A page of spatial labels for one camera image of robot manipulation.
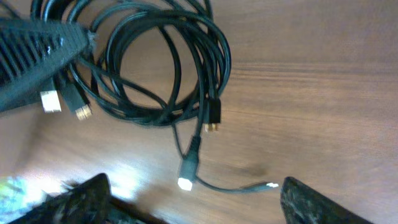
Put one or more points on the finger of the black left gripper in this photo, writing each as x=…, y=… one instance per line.
x=33, y=51

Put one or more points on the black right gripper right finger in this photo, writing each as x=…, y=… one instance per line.
x=303, y=205

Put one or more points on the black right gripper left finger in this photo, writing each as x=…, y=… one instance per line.
x=90, y=202

